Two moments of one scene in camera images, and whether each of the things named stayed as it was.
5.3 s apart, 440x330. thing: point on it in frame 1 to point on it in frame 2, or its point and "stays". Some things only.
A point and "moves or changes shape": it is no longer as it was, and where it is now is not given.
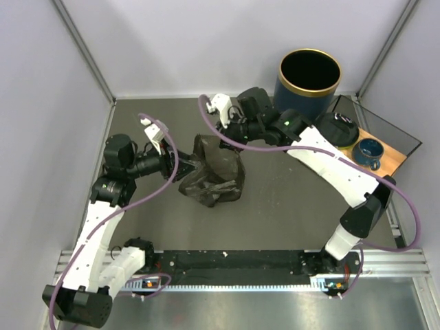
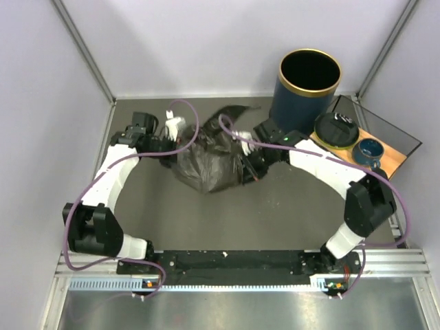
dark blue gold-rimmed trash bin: [306, 81] stays
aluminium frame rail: [383, 263] stays
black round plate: [339, 129] stays
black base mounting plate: [248, 267] stays
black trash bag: [221, 174] moves or changes shape
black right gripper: [227, 131] to [250, 172]
